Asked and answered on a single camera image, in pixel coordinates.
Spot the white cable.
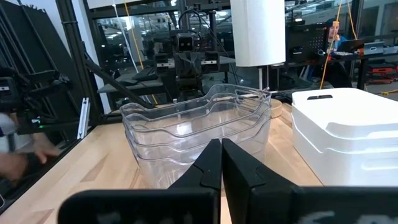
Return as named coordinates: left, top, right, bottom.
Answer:
left=111, top=0, right=140, bottom=74

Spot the black keyboard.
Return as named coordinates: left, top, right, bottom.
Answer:
left=131, top=66, right=160, bottom=82

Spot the black frame post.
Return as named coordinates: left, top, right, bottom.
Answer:
left=55, top=0, right=105, bottom=126

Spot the black diagonal frame strut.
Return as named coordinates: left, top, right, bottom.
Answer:
left=83, top=58, right=157, bottom=110

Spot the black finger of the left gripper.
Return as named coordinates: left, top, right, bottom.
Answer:
left=188, top=51, right=203, bottom=78
left=174, top=51, right=189, bottom=78

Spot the black ridged panel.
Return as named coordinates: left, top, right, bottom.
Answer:
left=0, top=0, right=85, bottom=105

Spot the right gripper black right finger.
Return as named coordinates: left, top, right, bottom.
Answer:
left=221, top=138, right=398, bottom=224

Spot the person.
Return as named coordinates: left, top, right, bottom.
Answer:
left=325, top=17, right=354, bottom=88

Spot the silver metal bracket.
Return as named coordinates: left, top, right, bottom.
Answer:
left=76, top=96, right=91, bottom=140

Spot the white plastic basket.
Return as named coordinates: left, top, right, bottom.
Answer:
left=293, top=130, right=398, bottom=187
left=291, top=113, right=398, bottom=156
left=290, top=87, right=398, bottom=140

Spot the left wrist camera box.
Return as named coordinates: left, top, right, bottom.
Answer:
left=176, top=32, right=200, bottom=52

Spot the yellow cable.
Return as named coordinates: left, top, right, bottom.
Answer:
left=123, top=0, right=159, bottom=105
left=319, top=0, right=343, bottom=90

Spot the clear plastic basket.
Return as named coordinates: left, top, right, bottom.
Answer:
left=123, top=101, right=272, bottom=160
left=126, top=114, right=271, bottom=190
left=119, top=83, right=272, bottom=147

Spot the dark laptop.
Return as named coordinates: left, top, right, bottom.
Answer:
left=336, top=38, right=366, bottom=54

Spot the person's hand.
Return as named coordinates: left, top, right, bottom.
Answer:
left=30, top=132, right=62, bottom=164

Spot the white shade table lamp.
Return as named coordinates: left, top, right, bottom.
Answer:
left=229, top=0, right=286, bottom=119

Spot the person's forearm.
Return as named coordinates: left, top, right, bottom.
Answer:
left=0, top=151, right=35, bottom=182

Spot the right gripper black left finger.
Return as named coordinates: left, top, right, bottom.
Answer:
left=57, top=138, right=223, bottom=224

